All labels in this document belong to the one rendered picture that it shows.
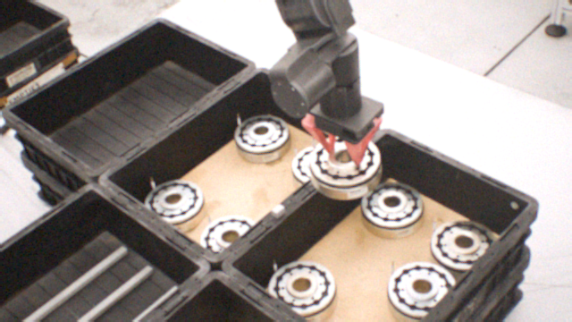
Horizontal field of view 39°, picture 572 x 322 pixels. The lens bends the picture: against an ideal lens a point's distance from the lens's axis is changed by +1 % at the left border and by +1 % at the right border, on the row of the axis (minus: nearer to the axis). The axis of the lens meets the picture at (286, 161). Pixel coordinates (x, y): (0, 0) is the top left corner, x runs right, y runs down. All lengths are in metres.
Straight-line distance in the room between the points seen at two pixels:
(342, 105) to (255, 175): 0.44
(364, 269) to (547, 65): 1.96
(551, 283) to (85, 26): 2.59
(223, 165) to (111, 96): 0.35
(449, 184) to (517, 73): 1.76
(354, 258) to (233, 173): 0.30
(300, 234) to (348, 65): 0.37
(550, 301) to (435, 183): 0.28
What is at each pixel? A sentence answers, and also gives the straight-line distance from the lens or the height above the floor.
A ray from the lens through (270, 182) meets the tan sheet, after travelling 1.44.
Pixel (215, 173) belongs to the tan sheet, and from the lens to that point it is 1.48.
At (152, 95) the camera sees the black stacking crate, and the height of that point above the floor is 0.83.
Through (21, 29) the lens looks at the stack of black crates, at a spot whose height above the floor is 0.49.
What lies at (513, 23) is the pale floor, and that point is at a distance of 3.35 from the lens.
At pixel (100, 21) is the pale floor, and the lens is 3.63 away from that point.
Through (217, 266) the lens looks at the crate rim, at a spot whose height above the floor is 0.92.
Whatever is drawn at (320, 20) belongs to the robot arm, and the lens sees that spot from 0.98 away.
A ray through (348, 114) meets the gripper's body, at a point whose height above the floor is 1.15.
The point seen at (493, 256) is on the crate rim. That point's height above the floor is 0.93.
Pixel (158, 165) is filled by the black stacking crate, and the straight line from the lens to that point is 1.44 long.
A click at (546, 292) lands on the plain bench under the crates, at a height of 0.70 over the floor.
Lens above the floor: 1.82
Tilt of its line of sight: 42 degrees down
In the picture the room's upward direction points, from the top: 7 degrees counter-clockwise
